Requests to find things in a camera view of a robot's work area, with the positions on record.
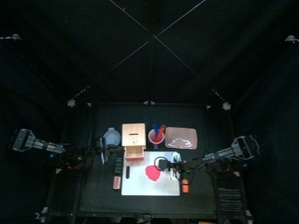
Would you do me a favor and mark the pink dough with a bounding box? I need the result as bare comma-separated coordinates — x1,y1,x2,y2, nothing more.
144,164,163,182

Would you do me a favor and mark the red wooden drawer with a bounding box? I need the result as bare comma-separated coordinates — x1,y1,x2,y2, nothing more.
124,145,145,162

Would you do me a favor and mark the white teal toy utensil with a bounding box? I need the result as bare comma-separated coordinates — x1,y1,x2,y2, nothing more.
169,151,183,180

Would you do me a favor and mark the pale blue jar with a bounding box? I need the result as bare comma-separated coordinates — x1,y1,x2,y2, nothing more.
101,127,121,147

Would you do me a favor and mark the dark green toy block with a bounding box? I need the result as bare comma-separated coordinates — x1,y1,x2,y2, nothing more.
113,157,124,173

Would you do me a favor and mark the orange toy carrot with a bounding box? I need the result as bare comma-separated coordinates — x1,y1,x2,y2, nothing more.
180,171,191,193

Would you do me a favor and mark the red plastic cup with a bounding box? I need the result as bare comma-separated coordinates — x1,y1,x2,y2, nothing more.
147,129,165,146

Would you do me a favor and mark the wooden box with slot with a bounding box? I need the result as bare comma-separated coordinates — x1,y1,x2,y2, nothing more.
121,122,147,147

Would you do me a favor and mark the red striped toy sushi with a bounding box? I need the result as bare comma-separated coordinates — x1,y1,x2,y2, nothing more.
112,175,123,191

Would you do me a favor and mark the red plastic tool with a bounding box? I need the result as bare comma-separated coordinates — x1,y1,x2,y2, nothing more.
155,124,168,141

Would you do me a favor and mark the blue plastic tool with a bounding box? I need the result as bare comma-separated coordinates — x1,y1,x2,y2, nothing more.
151,122,160,138

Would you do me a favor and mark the black printed sheet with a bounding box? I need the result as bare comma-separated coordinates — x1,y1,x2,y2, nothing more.
215,174,247,218

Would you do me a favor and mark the thin white cord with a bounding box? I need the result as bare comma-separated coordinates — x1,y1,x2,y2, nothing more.
73,0,207,98
108,0,227,103

